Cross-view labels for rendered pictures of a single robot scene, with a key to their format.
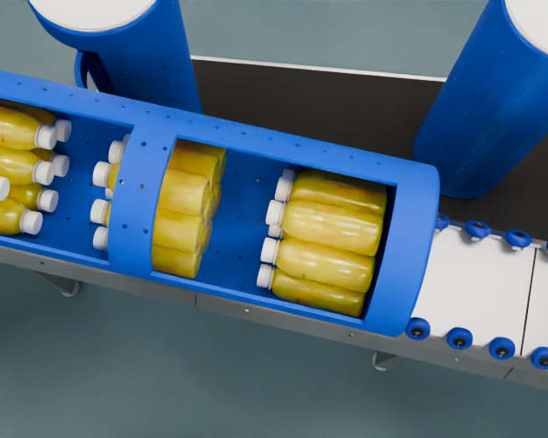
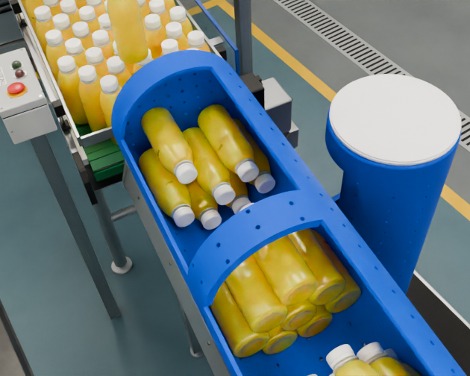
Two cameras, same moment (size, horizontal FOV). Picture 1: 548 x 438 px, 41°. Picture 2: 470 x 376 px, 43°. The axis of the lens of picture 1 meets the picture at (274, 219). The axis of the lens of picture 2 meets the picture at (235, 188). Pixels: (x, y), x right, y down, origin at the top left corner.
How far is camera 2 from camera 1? 0.40 m
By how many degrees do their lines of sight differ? 34
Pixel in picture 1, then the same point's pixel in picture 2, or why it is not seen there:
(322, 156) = (424, 342)
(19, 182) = (203, 185)
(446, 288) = not seen: outside the picture
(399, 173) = not seen: outside the picture
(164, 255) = (232, 313)
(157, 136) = (306, 208)
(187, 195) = (286, 274)
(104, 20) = (365, 148)
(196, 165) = (319, 268)
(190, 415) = not seen: outside the picture
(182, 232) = (257, 301)
